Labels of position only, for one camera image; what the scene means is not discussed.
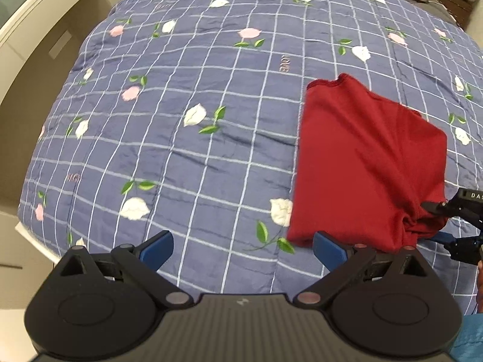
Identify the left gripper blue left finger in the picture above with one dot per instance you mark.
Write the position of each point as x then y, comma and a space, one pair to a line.
139, 266

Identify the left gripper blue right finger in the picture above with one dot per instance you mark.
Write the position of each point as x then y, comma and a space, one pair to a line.
347, 265

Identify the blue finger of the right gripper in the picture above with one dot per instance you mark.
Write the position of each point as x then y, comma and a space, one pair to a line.
446, 239
440, 209

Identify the red long-sleeve shirt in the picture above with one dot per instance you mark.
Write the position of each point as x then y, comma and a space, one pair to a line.
365, 167

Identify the person's right hand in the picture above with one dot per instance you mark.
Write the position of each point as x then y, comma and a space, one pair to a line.
479, 285

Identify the blue cloth garment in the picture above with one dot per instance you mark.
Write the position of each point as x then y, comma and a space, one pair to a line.
468, 346

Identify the blue checked floral quilt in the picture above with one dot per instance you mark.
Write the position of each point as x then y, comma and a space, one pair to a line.
184, 115

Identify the beige built-in desk shelf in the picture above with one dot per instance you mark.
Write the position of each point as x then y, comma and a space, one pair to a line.
39, 43

